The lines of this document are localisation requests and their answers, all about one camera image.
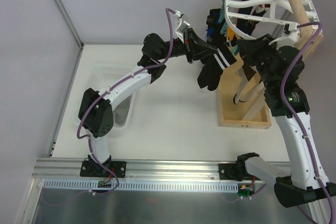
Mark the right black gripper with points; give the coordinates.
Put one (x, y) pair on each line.
(252, 51)

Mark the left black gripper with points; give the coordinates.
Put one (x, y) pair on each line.
(189, 50)

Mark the black sock plain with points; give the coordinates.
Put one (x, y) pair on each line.
(213, 34)

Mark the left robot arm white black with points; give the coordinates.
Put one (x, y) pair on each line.
(155, 53)

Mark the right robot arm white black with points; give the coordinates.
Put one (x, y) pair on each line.
(279, 69)

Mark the white round clip hanger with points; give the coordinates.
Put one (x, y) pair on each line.
(270, 12)

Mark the wooden hanger stand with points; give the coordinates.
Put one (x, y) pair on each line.
(253, 114)

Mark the grey sock white stripes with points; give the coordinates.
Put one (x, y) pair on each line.
(121, 113)

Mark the white plastic laundry basket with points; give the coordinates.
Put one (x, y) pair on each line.
(104, 117)

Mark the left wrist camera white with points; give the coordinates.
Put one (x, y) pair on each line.
(181, 24)

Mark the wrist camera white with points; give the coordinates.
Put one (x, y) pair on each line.
(289, 37)
(181, 24)

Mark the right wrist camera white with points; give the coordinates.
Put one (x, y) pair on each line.
(289, 37)

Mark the aluminium mounting rail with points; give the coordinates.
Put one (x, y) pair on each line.
(135, 170)

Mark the white slotted cable duct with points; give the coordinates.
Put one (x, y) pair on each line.
(82, 184)

